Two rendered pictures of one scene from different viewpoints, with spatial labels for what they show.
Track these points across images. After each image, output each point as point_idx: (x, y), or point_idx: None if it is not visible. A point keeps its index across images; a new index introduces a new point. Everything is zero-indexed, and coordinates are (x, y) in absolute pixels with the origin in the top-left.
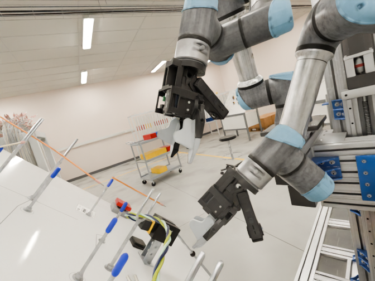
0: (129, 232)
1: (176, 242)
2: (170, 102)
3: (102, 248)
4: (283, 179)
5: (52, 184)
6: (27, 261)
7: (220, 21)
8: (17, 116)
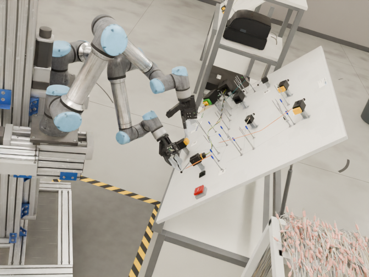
0: (202, 179)
1: (165, 209)
2: (196, 110)
3: (219, 158)
4: (138, 138)
5: (237, 172)
6: (236, 140)
7: (113, 58)
8: (297, 223)
